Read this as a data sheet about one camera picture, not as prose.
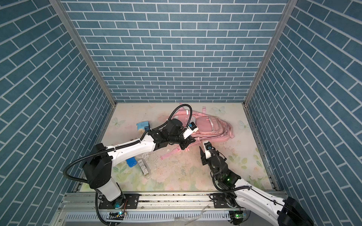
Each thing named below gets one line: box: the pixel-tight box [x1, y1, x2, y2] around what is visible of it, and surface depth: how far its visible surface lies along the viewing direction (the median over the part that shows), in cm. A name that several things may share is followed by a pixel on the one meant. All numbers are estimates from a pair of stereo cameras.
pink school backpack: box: [159, 103, 235, 161], surface depth 84 cm
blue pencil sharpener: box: [136, 121, 150, 131], surface depth 103 cm
